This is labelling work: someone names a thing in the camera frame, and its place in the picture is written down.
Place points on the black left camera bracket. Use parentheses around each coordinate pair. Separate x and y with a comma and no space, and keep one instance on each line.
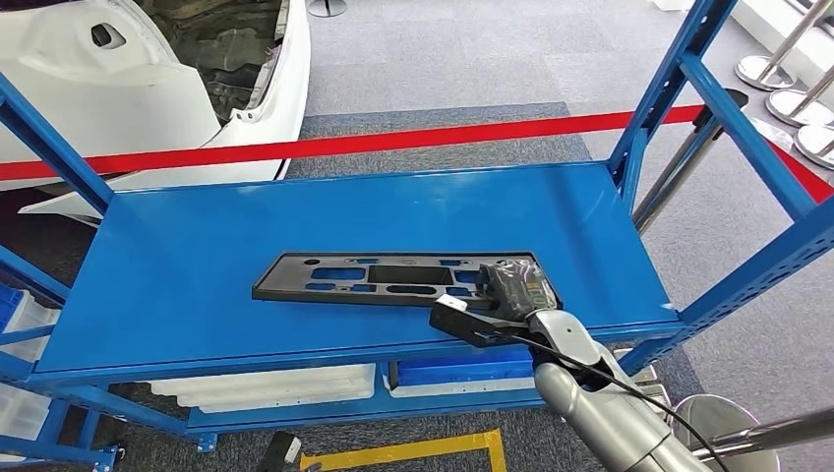
(274,453)

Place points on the black curved plastic part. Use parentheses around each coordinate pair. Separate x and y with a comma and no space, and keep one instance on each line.
(393,374)

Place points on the chrome stanchion post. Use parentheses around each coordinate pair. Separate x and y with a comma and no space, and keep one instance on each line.
(798,109)
(782,433)
(765,73)
(677,169)
(327,6)
(818,146)

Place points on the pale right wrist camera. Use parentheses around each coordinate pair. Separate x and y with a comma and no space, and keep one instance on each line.
(451,303)

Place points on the black plastic panel part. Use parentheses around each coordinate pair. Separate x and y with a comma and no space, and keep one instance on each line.
(280,286)

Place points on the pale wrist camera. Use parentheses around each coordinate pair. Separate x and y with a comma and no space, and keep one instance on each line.
(292,447)
(451,303)

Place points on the blue plastic bin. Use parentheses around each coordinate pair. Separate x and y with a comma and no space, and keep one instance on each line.
(8,306)
(469,372)

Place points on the blue metal shelf rack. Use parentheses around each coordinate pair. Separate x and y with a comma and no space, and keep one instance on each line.
(195,260)
(65,449)

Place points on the red barrier belt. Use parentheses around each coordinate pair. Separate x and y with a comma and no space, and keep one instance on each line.
(814,182)
(391,138)

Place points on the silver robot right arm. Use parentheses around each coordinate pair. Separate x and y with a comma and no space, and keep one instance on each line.
(606,417)

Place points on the yellow floor tape square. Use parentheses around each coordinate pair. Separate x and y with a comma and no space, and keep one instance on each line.
(404,449)

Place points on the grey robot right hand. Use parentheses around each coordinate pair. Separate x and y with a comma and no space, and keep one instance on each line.
(518,290)

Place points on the white car body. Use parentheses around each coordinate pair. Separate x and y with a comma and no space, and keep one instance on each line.
(98,98)

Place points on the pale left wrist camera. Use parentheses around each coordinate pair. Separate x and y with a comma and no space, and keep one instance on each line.
(292,447)

